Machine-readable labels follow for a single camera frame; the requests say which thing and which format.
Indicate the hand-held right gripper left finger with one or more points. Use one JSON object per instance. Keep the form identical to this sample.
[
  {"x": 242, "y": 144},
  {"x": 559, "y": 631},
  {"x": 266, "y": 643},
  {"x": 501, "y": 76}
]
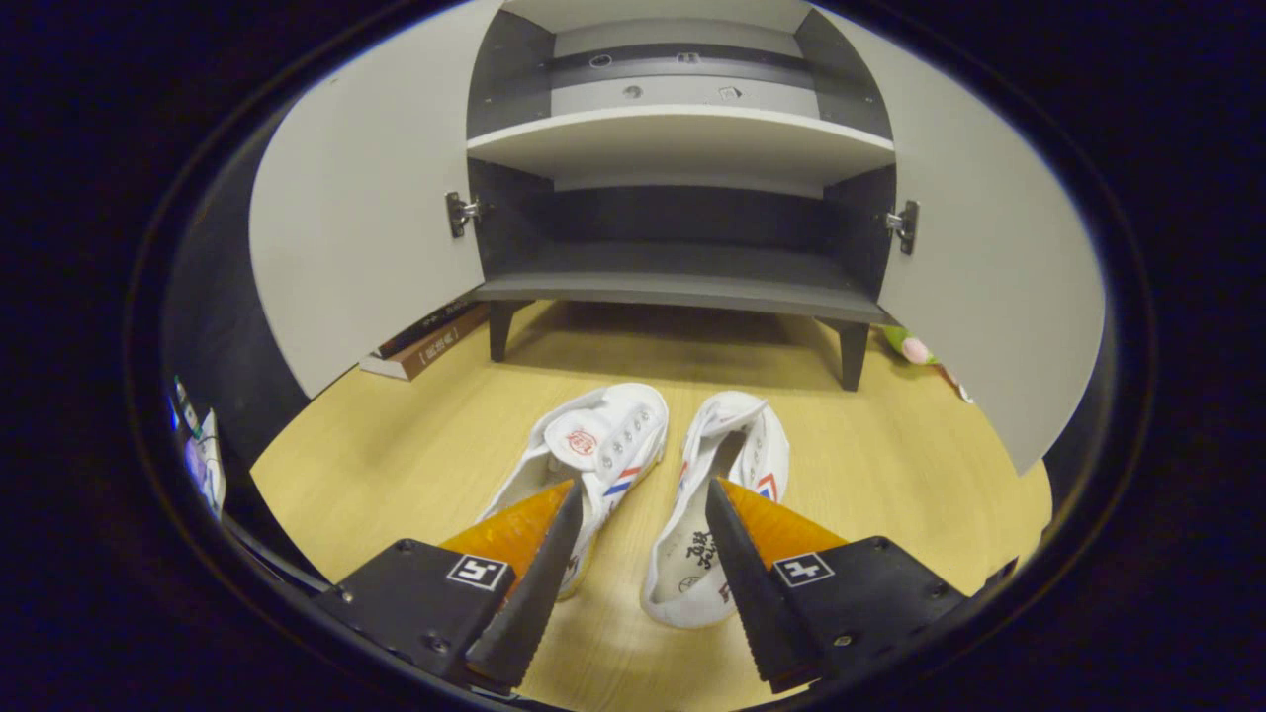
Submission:
[{"x": 539, "y": 593}]

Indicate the brown book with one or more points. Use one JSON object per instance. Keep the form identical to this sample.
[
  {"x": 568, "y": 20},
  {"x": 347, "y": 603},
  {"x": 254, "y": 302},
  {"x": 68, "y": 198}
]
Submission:
[{"x": 430, "y": 351}]

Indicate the black backdrop cloth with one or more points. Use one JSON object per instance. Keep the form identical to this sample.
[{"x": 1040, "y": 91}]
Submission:
[{"x": 213, "y": 336}]

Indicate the white shoe cabinet door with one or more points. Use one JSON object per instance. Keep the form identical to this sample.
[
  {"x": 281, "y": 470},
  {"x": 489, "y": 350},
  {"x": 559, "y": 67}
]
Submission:
[
  {"x": 989, "y": 247},
  {"x": 366, "y": 227}
]

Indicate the white canvas shoe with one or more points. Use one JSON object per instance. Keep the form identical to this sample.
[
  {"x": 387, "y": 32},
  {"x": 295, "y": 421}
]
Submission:
[
  {"x": 692, "y": 554},
  {"x": 603, "y": 445}
]

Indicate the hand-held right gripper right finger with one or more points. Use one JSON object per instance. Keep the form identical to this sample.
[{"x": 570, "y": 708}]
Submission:
[{"x": 752, "y": 603}]

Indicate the white cabinet shelf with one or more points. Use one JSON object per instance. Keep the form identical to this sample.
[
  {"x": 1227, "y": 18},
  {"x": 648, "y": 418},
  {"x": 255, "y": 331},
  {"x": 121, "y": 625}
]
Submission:
[{"x": 682, "y": 143}]

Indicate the grey white shoe cabinet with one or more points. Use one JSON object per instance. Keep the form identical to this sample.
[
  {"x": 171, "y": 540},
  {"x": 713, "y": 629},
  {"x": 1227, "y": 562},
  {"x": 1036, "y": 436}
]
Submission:
[{"x": 682, "y": 277}]

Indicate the metal door hinge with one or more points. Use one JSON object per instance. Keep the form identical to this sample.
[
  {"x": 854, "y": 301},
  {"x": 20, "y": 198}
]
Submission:
[
  {"x": 460, "y": 213},
  {"x": 905, "y": 225}
]

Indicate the dark cover book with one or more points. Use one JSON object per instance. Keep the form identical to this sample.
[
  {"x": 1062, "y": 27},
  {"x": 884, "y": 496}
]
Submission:
[{"x": 420, "y": 331}]

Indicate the pink green star plush toy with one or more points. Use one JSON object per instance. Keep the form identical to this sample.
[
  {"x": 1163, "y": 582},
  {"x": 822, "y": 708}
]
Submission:
[{"x": 905, "y": 346}]

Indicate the dark cabinet leg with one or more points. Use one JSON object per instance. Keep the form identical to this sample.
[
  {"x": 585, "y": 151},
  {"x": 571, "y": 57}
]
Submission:
[
  {"x": 854, "y": 354},
  {"x": 499, "y": 331}
]

